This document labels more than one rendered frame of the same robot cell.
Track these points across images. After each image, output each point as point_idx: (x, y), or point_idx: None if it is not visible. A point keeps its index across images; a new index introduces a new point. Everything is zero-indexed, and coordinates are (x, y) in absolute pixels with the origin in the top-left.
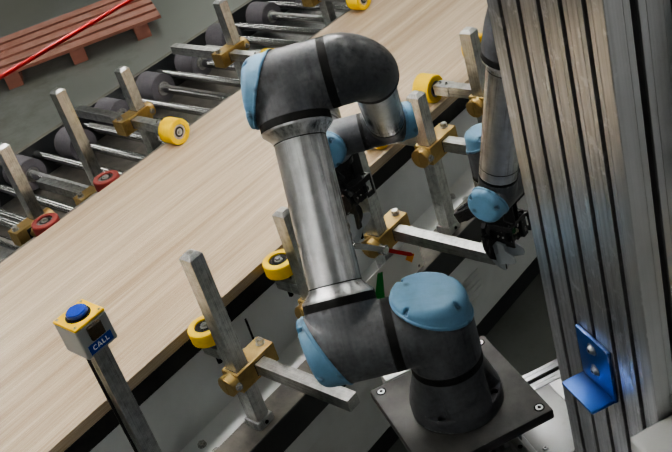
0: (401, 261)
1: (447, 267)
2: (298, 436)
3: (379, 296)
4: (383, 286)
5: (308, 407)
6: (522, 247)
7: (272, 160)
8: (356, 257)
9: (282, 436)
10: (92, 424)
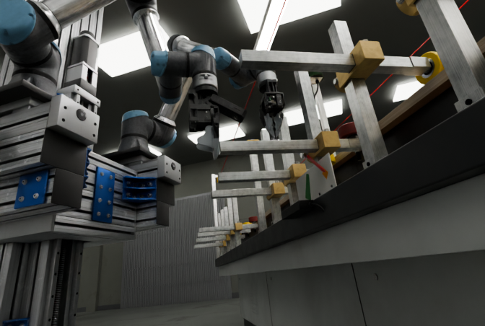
0: (319, 173)
1: (348, 203)
2: (288, 253)
3: (307, 192)
4: (309, 186)
5: (277, 231)
6: (198, 137)
7: None
8: (162, 108)
9: (271, 235)
10: (288, 198)
